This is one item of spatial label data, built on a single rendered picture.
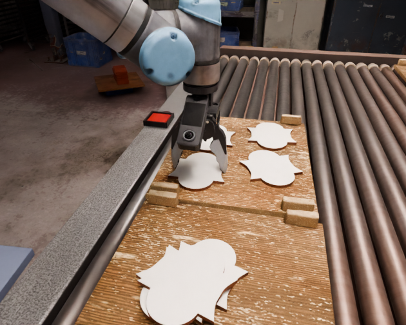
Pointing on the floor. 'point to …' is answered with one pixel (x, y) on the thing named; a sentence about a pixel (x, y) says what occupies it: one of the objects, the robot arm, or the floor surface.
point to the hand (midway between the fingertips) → (198, 169)
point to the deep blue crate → (86, 50)
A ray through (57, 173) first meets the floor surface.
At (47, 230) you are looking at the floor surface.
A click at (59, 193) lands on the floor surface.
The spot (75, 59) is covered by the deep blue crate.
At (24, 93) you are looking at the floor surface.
